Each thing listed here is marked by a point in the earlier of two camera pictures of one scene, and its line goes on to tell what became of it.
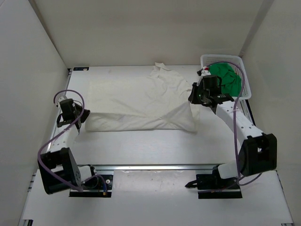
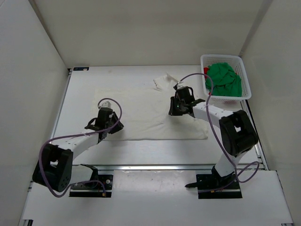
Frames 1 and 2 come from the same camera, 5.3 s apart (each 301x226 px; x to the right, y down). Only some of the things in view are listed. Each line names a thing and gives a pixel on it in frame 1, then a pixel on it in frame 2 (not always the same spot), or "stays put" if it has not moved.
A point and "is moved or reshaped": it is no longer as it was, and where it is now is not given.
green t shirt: [231, 79] stays put
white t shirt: [159, 101] is moved or reshaped
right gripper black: [193, 99] -> [173, 111]
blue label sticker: [81, 68] stays put
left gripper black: [85, 114] -> [117, 128]
